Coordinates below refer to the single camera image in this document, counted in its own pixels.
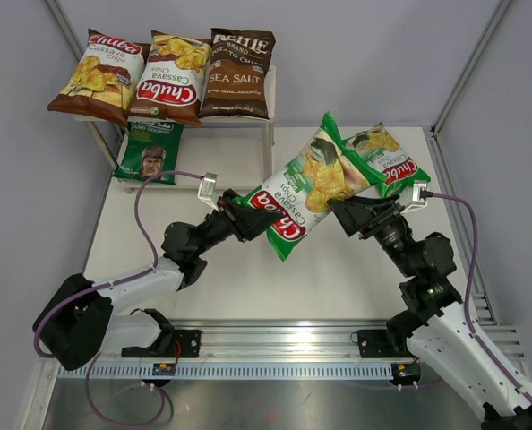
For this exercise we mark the brown Kettle sea salt bag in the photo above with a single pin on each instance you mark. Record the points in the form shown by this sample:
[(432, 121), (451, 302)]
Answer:
[(239, 63)]

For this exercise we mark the black mounting plate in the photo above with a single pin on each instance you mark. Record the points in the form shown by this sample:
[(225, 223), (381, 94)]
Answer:
[(169, 344), (380, 343)]

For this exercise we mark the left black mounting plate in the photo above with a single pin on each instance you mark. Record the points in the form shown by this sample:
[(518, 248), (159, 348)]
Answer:
[(169, 344)]

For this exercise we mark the green Keogh's chips bag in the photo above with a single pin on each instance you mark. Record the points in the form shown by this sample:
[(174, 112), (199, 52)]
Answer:
[(151, 148)]

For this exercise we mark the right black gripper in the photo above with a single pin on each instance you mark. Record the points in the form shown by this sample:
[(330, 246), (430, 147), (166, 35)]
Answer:
[(356, 211)]

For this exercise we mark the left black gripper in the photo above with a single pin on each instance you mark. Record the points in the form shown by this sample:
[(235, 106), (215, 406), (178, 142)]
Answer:
[(244, 222)]

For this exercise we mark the white slotted cable duct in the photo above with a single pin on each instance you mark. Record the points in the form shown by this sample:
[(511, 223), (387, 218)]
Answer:
[(191, 370)]

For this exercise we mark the green Chuba bag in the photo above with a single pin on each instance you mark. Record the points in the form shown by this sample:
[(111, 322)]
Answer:
[(381, 151), (324, 169)]

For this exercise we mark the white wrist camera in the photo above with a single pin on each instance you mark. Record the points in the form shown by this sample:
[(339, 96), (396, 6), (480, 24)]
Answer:
[(206, 190), (418, 198)]

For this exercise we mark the brown Chuba cassava chips bag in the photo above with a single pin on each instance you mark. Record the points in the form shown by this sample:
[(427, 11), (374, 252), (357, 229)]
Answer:
[(103, 83)]

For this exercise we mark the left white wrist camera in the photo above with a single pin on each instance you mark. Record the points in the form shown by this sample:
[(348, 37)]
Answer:
[(206, 190)]

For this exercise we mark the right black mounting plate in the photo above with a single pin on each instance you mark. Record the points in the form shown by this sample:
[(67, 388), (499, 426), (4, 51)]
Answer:
[(380, 343)]

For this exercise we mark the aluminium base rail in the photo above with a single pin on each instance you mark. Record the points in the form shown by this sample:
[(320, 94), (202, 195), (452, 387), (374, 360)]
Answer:
[(270, 340)]

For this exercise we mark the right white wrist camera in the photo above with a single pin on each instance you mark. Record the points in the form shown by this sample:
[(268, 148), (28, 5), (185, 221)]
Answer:
[(418, 198)]

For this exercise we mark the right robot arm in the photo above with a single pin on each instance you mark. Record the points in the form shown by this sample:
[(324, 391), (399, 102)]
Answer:
[(437, 325)]

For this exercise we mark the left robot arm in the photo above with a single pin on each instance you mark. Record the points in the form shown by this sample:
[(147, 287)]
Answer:
[(84, 317)]

